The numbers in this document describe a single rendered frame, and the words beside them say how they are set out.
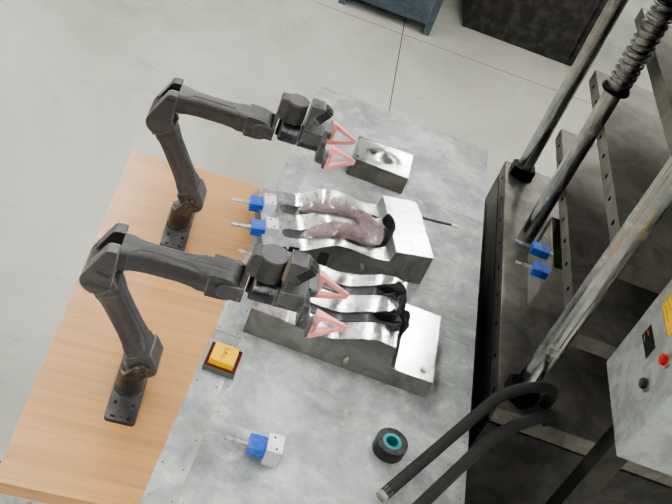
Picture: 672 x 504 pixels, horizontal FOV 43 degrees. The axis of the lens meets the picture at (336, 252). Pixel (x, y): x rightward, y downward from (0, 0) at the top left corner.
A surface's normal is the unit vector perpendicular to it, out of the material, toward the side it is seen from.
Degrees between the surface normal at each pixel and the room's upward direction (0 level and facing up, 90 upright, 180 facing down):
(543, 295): 90
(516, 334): 0
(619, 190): 0
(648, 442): 90
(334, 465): 0
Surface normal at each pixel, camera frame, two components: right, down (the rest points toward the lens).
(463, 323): 0.31, -0.72
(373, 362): -0.18, 0.59
